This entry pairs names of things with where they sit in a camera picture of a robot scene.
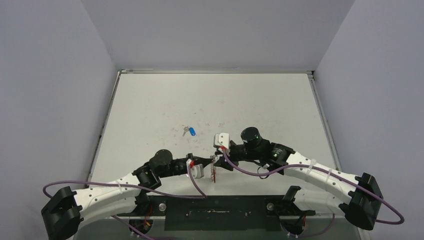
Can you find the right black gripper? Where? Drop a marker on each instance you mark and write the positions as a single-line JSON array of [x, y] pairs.
[[230, 151]]

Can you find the aluminium table frame rail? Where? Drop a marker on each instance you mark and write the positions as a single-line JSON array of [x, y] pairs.
[[149, 111]]

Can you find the blue capped key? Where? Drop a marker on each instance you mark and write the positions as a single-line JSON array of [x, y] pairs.
[[188, 130]]

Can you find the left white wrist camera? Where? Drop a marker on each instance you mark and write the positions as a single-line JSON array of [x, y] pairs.
[[196, 171]]

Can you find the metal keyring with red handle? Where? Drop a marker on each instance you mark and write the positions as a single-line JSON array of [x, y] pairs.
[[213, 169]]

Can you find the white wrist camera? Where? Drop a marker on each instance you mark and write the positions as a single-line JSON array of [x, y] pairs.
[[196, 171], [221, 140]]

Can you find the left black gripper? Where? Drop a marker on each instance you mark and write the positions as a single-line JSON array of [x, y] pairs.
[[205, 161]]

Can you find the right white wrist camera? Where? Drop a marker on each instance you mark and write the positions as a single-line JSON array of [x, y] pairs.
[[221, 140]]

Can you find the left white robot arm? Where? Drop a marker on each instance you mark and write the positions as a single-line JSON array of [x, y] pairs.
[[69, 210]]

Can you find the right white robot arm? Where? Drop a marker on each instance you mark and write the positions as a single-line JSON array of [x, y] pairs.
[[357, 198]]

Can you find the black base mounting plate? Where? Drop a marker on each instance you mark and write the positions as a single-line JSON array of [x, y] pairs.
[[221, 212]]

